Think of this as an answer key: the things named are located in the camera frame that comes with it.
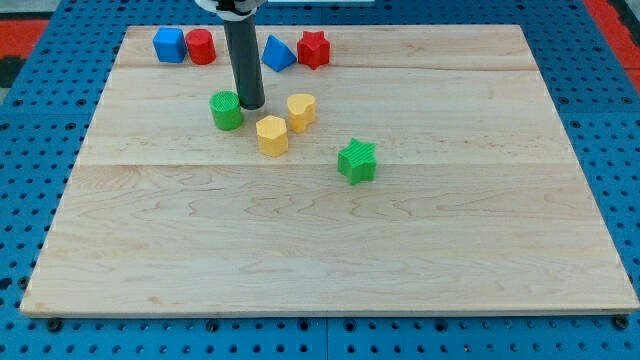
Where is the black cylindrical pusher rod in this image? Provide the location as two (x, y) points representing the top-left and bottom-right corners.
(224, 15), (265, 110)

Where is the yellow hexagon block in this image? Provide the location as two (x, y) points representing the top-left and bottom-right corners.
(256, 115), (288, 157)

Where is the blue triangular prism block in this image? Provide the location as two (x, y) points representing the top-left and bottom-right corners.
(261, 34), (297, 72)

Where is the red cylinder block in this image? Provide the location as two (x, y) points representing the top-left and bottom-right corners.
(185, 28), (216, 65)

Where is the blue cube block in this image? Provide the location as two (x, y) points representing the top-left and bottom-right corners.
(153, 27), (186, 63)

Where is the red star block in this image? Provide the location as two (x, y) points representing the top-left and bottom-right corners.
(297, 31), (331, 70)

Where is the green cylinder block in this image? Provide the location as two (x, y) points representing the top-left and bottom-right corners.
(209, 90), (244, 131)

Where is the yellow heart block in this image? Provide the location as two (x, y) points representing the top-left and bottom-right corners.
(287, 93), (316, 133)

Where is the green star block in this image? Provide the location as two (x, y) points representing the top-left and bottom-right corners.
(337, 138), (377, 185)

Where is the light wooden board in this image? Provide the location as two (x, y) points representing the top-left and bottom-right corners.
(21, 25), (639, 318)

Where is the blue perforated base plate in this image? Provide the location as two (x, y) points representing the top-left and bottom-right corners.
(1, 1), (639, 359)

